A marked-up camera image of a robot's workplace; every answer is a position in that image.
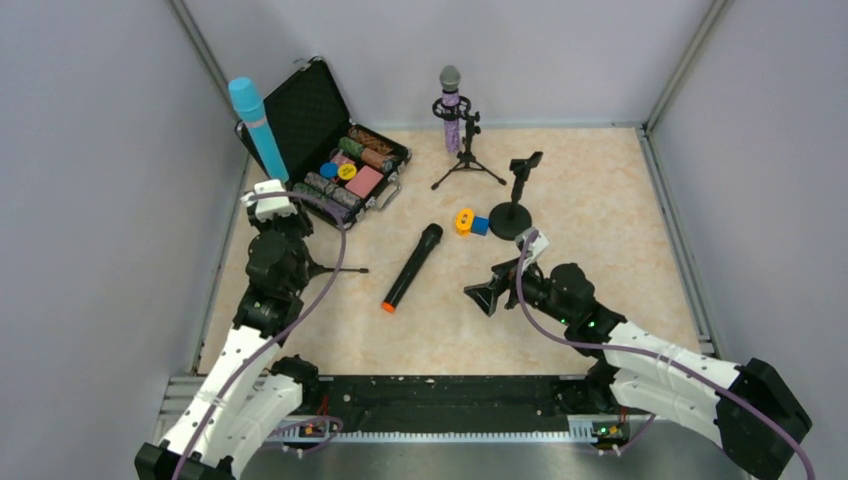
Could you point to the purple chip stack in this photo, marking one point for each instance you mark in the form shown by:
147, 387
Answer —
322, 205

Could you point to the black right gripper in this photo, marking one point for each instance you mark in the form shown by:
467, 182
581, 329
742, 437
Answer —
504, 285

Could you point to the blue toy block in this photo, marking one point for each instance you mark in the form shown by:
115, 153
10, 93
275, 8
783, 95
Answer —
480, 226

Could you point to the blue dealer button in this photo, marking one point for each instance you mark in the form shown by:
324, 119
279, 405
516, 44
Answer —
329, 170

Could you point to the blue tan chip stack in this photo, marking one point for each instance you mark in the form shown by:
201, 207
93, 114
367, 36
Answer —
333, 191

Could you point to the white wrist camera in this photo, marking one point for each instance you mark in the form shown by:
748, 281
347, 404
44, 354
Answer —
532, 244
267, 201

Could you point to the black tripod mic stand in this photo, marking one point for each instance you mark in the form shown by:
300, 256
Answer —
314, 268

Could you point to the teal blue microphone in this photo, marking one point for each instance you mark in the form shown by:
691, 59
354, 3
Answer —
248, 103

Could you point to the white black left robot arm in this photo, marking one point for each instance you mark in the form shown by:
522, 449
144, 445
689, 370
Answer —
229, 419

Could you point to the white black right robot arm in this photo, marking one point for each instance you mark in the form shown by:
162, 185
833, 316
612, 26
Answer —
746, 410

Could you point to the purple glitter microphone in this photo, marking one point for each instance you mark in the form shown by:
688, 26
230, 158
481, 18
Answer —
449, 79

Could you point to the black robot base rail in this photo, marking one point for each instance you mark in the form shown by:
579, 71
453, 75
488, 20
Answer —
466, 404

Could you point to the black orange-tipped microphone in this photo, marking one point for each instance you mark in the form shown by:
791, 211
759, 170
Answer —
430, 238

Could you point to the black round base stand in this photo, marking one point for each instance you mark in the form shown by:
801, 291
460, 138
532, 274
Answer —
509, 219

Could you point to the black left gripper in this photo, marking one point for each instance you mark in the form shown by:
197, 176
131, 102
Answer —
291, 224

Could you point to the yellow big blind button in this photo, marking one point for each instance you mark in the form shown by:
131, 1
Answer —
347, 172

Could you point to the black poker chip case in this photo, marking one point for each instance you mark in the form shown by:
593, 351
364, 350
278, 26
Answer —
308, 115

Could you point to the red card deck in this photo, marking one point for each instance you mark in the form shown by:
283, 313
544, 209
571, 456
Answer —
364, 182

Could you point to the red tan chip stack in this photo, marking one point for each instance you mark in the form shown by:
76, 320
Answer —
370, 149

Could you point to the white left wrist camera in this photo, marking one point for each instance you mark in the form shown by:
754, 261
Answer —
267, 201

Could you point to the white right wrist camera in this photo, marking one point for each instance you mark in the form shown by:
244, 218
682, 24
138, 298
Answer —
532, 244

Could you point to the yellow toy traffic light block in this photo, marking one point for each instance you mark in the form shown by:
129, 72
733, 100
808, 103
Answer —
464, 222

